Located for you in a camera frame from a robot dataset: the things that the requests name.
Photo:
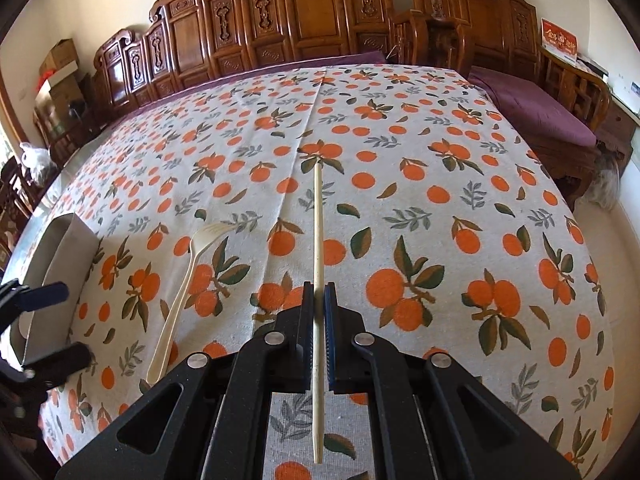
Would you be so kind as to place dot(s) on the wooden armchair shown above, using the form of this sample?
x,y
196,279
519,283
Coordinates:
x,y
435,40

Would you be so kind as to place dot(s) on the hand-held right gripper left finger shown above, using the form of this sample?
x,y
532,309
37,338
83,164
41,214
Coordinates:
x,y
308,330

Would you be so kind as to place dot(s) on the purple sofa cushion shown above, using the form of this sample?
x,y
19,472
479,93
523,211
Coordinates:
x,y
535,105

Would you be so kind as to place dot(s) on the long purple bench cushion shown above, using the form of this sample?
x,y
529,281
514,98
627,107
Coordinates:
x,y
200,85

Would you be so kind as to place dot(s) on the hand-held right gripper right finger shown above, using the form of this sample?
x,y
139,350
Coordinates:
x,y
330,330

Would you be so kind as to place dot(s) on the orange fruit print tablecloth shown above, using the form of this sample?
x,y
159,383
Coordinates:
x,y
450,210

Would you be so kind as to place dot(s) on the red calendar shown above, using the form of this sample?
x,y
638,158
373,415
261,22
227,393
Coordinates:
x,y
559,40

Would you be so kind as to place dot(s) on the long carved wooden bench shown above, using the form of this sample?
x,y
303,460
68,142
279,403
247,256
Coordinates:
x,y
250,20

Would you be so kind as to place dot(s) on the large brown cardboard box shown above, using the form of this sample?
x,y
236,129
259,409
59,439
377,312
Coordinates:
x,y
62,97

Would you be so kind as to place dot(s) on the light wooden chopstick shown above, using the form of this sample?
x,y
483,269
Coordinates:
x,y
317,235

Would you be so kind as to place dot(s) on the carved wooden sofa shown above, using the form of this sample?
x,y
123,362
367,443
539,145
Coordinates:
x,y
490,5

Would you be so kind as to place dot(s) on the stainless steel utensil container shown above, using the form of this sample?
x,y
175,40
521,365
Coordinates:
x,y
82,260

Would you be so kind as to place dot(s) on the dark wooden dining chair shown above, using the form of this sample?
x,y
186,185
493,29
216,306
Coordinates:
x,y
15,195

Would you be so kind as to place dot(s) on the open brown cardboard box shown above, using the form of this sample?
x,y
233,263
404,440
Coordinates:
x,y
60,55

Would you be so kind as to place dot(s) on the grey fuzzy bundle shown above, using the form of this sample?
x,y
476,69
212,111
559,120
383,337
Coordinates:
x,y
606,182

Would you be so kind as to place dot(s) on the white plastic bag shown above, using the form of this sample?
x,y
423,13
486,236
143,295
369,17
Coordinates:
x,y
35,160

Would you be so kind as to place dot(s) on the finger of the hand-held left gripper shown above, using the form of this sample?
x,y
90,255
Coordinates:
x,y
55,362
45,295

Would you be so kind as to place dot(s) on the cream plastic fork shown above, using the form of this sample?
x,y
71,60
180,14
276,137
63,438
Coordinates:
x,y
175,310

